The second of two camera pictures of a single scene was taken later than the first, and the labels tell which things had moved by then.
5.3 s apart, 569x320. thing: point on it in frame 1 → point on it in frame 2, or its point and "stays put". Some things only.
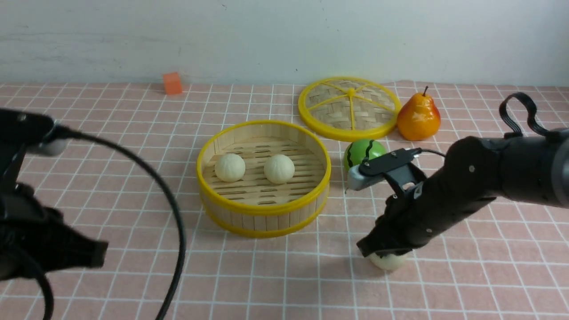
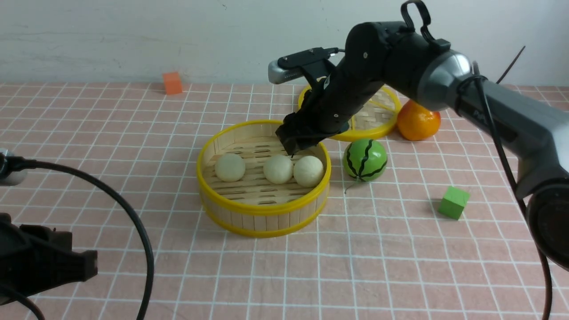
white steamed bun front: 388,262 → 308,171
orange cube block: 171,83 stays put
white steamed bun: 230,167 stays put
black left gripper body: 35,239 → 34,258
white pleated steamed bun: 279,169 stays put
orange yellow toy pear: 419,118 stays put
